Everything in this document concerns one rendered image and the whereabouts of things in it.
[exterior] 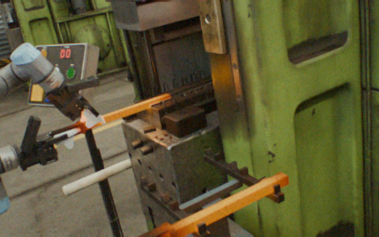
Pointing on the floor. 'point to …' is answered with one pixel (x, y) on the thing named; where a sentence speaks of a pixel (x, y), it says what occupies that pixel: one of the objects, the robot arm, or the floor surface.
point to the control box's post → (102, 182)
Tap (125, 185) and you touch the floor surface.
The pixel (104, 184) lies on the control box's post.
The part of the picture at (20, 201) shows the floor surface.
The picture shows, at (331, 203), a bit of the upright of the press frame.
